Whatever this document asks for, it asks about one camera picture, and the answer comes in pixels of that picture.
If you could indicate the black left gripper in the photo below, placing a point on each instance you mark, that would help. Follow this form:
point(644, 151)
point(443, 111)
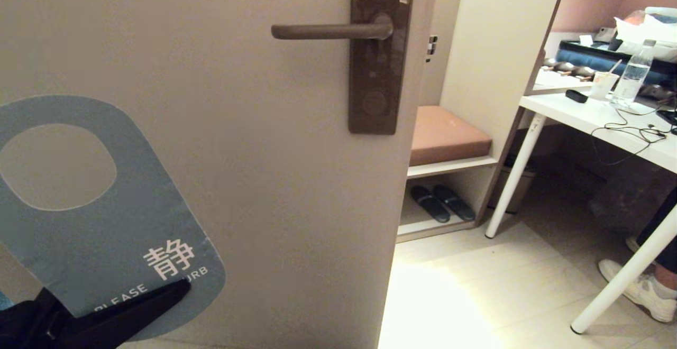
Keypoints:
point(26, 328)

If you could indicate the beige waste bin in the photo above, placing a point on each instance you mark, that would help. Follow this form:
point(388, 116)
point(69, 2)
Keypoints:
point(515, 190)

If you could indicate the dark blue bag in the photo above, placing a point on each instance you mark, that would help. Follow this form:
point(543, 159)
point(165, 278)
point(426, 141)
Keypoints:
point(587, 55)

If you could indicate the white plastic bag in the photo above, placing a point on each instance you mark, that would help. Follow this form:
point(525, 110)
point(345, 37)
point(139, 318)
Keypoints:
point(648, 29)

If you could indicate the grey plastic bag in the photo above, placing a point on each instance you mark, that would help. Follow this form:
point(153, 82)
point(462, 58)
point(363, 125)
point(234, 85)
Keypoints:
point(624, 201)

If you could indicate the brown seat cushion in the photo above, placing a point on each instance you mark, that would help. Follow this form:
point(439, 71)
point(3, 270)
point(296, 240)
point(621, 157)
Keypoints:
point(449, 135)

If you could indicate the do-not-disturb door hanger sign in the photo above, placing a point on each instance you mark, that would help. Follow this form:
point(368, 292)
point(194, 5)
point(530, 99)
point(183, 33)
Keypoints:
point(116, 222)

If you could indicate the leg in black trousers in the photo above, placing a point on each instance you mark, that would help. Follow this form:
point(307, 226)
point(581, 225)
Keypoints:
point(666, 232)

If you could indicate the clear plastic water bottle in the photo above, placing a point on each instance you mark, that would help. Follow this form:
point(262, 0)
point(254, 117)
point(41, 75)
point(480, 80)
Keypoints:
point(632, 79)

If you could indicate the white sneaker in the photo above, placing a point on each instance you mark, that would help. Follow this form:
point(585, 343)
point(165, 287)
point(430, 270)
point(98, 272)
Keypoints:
point(642, 293)
point(633, 242)

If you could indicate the dark grey slipper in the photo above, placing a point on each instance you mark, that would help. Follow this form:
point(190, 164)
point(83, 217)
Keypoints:
point(429, 203)
point(456, 201)

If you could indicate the brown door lock plate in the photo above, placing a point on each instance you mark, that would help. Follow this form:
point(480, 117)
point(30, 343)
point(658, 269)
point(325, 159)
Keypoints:
point(378, 84)

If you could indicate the cream bench cabinet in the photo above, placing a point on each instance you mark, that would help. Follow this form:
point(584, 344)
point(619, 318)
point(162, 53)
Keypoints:
point(502, 47)

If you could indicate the small black case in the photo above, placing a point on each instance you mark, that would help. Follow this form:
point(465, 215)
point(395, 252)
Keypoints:
point(576, 95)

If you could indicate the beige door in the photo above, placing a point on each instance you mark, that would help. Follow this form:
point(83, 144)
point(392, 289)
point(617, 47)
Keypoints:
point(264, 180)

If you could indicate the white table with round legs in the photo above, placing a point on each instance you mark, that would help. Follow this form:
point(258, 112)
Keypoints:
point(582, 116)

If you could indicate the white paper cup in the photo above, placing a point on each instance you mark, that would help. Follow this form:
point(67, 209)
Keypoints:
point(603, 85)

